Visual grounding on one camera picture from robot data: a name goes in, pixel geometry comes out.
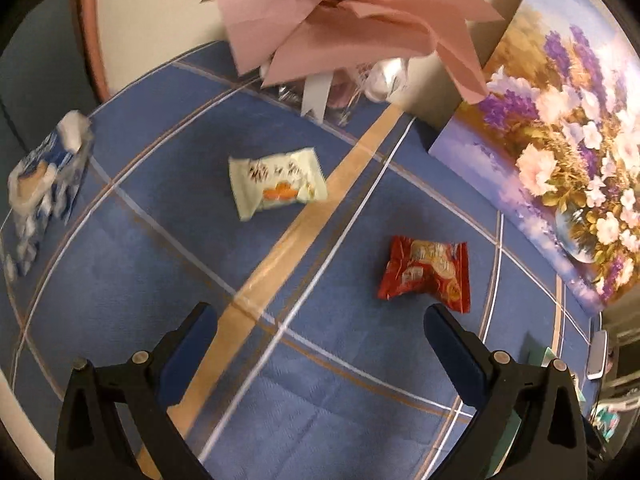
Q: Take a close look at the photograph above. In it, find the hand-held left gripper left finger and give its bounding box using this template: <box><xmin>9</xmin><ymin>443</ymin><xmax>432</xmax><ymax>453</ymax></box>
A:
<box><xmin>55</xmin><ymin>301</ymin><xmax>218</xmax><ymax>480</ymax></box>

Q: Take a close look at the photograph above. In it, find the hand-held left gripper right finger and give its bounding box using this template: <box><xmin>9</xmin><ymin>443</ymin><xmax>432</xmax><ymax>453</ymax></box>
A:
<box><xmin>422</xmin><ymin>303</ymin><xmax>588</xmax><ymax>480</ymax></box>

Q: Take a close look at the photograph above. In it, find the small red snack packet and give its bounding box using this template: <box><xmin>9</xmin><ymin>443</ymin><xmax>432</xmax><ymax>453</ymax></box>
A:
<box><xmin>377</xmin><ymin>236</ymin><xmax>472</xmax><ymax>313</ymax></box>

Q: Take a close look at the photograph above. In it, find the small white candy packet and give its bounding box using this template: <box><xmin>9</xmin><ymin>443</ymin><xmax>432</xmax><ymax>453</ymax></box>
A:
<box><xmin>228</xmin><ymin>147</ymin><xmax>328</xmax><ymax>222</ymax></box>

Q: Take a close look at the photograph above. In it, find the blue plaid tablecloth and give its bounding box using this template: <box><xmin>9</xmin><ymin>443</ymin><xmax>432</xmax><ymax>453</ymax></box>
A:
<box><xmin>0</xmin><ymin>40</ymin><xmax>608</xmax><ymax>480</ymax></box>

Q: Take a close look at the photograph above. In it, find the smartphone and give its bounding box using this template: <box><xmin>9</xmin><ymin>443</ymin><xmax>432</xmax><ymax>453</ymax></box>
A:
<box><xmin>586</xmin><ymin>331</ymin><xmax>610</xmax><ymax>380</ymax></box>

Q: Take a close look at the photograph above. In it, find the blue white tissue pack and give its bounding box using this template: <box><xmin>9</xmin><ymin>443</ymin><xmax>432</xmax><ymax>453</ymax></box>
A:
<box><xmin>0</xmin><ymin>110</ymin><xmax>95</xmax><ymax>281</ymax></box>

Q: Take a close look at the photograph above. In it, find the flower still-life painting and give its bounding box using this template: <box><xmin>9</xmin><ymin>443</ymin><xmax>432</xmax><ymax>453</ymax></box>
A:
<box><xmin>429</xmin><ymin>0</ymin><xmax>640</xmax><ymax>315</ymax></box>

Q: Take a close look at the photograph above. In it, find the pink paper flower bouquet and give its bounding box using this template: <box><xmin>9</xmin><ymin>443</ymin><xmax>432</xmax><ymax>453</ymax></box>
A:
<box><xmin>189</xmin><ymin>0</ymin><xmax>536</xmax><ymax>126</ymax></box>

